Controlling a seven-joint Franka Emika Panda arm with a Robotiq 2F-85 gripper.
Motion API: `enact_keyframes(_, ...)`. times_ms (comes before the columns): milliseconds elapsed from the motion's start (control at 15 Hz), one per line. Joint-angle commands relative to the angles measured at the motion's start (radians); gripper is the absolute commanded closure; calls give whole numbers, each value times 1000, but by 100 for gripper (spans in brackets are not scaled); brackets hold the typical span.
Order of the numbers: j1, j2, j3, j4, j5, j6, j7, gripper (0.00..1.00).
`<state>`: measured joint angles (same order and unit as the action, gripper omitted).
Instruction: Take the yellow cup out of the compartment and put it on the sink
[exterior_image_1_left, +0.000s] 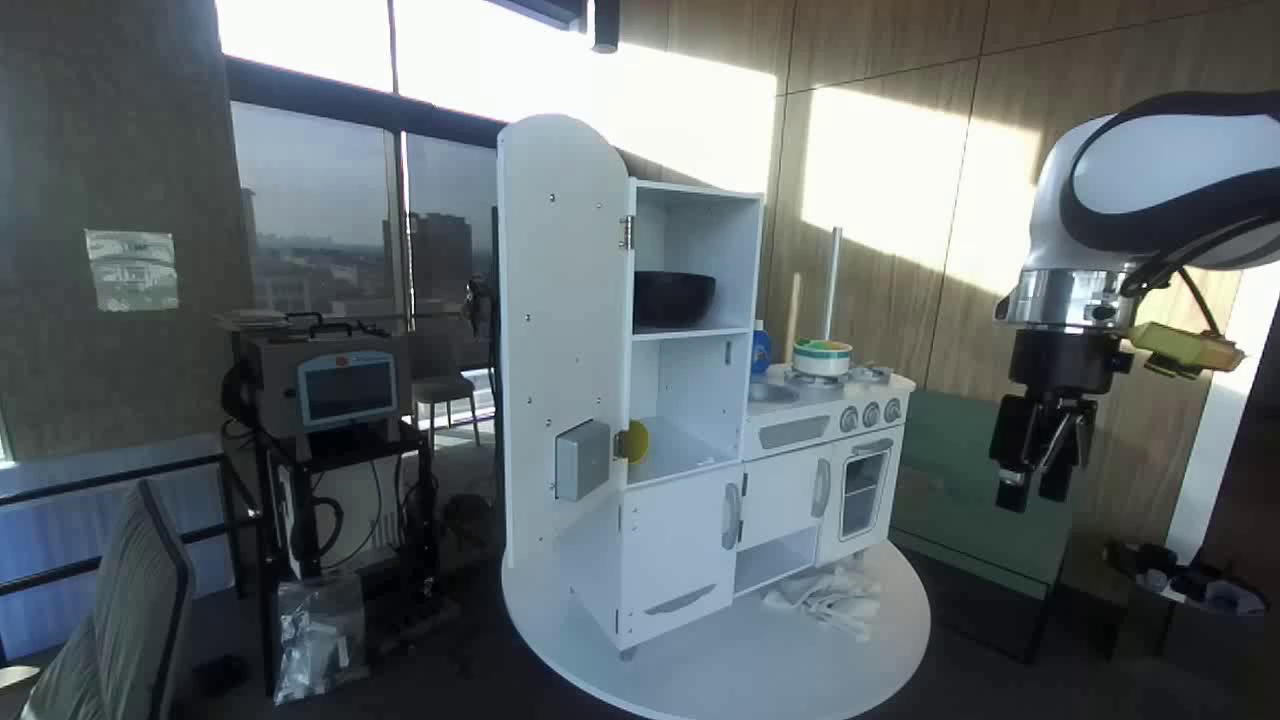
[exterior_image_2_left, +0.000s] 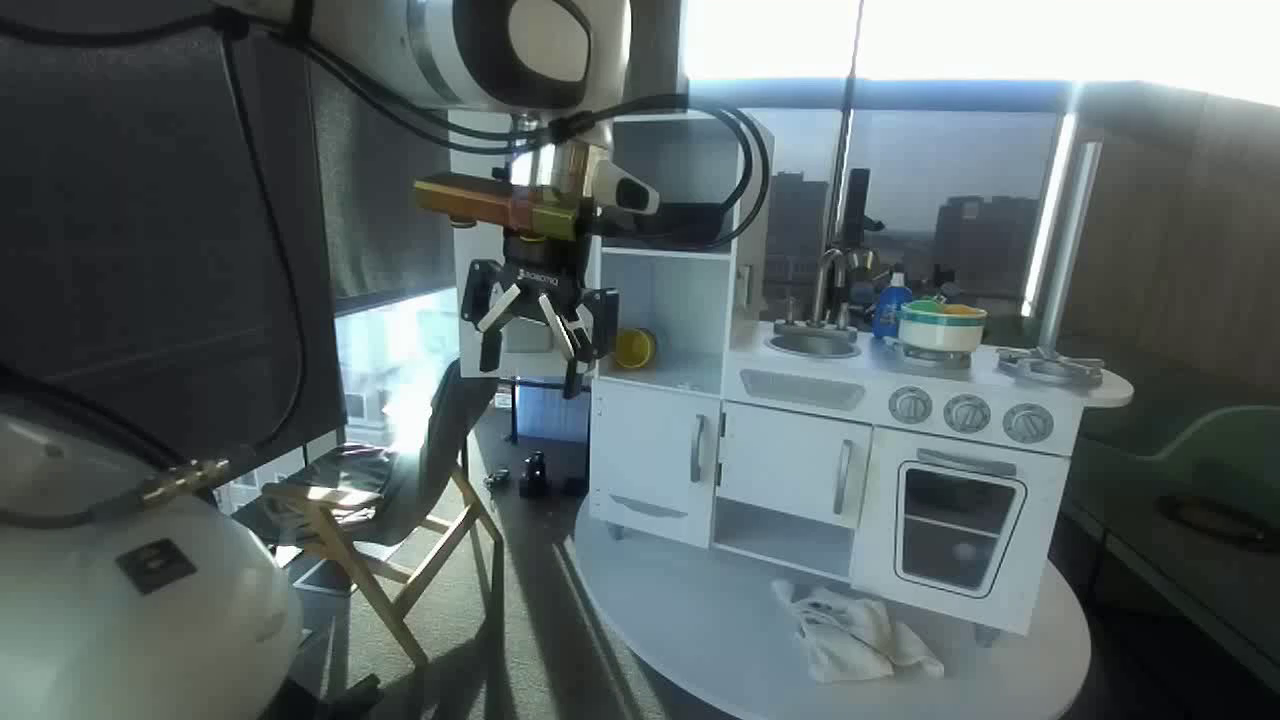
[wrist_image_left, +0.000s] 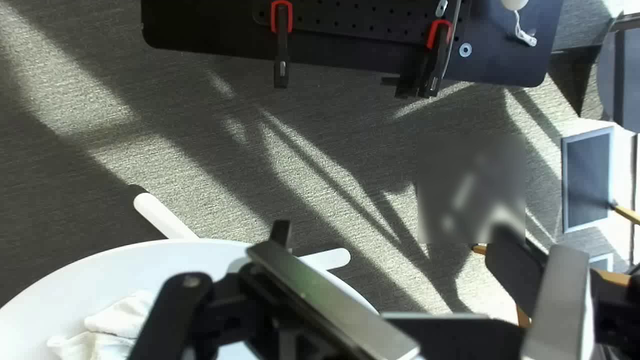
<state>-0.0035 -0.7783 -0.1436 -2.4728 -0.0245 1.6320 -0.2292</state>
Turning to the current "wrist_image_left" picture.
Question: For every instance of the red black bar clamp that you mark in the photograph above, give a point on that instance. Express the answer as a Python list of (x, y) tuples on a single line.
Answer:
[(283, 46), (431, 62)]

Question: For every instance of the white plastic hook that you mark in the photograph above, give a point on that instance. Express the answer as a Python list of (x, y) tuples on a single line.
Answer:
[(520, 23)]

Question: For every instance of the gripper metal black right finger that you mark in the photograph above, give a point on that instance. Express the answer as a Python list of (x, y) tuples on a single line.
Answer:
[(562, 306)]

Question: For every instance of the white round table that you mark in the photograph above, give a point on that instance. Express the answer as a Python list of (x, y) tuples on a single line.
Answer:
[(101, 281)]

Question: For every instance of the white crumpled cloth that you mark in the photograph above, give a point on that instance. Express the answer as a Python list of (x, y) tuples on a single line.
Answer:
[(106, 330)]

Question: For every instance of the white device with blue screen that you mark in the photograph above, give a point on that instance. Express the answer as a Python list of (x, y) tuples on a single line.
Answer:
[(587, 176)]

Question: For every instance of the gripper metal black left finger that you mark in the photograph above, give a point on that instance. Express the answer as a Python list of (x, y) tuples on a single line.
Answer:
[(326, 300)]

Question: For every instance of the white table base leg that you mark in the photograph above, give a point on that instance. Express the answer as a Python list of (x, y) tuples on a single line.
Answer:
[(162, 217), (326, 259)]

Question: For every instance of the black pegboard mounting plate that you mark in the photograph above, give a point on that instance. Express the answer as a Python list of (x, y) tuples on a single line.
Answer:
[(361, 32)]

